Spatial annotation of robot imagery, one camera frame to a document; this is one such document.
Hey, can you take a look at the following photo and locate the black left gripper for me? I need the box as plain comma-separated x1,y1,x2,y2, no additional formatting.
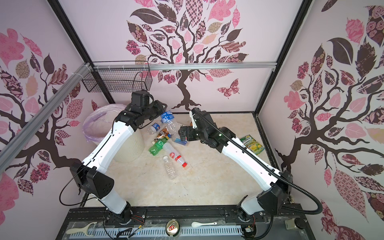
141,99,167,120

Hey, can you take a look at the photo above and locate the Pocari Sweat bottle blue label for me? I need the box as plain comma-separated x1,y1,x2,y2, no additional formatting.
161,111,180,135

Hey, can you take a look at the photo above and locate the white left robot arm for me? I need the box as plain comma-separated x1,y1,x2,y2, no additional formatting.
70,100,167,215

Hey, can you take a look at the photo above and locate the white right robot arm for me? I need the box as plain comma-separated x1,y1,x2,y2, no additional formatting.
179,108,293,216

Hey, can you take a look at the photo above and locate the white bin with pink liner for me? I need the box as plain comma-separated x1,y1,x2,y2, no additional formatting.
83,104,145,164

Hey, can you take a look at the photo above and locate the clear Fiji water bottle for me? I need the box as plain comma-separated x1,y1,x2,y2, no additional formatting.
172,137,188,146

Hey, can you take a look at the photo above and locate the clear Pepsi bottle blue label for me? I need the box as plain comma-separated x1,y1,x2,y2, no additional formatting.
147,123,161,135

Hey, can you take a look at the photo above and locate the brown Nescafe bottle left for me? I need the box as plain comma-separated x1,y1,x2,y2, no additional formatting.
154,128,171,143

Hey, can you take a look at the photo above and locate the clear bottle red cap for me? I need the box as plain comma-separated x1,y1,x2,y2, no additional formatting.
163,142,188,168

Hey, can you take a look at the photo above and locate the green Sprite bottle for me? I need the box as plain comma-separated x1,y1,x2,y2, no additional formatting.
149,138,169,156

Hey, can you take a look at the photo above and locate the clear unlabelled bottle white cap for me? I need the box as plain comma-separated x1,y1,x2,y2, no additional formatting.
163,156,177,180

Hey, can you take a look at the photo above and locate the green Fox's candy bag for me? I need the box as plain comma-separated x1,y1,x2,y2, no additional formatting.
240,135,265,155

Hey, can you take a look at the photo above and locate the white plastic spoon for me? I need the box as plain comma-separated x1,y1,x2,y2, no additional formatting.
191,222,218,228

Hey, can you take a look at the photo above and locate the silver drink can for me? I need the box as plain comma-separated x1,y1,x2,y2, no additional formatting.
166,219,181,237

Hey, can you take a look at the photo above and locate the white vegetable peeler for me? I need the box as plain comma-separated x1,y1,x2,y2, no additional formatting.
66,222,97,237

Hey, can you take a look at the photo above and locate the small beige box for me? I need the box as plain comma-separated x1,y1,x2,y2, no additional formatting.
285,219,298,231

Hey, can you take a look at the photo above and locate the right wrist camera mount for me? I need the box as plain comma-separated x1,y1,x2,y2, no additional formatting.
189,110,200,129

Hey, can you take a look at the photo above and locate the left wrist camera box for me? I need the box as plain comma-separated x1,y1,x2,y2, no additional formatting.
131,90,154,108

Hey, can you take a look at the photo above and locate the black wire basket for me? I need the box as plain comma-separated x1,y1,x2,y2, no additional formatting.
82,60,153,93

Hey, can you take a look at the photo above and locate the white slotted cable duct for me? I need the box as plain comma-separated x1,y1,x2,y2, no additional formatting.
63,226,242,240

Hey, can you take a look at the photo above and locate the black corrugated cable hose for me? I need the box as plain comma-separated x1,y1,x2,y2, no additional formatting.
194,109,323,215

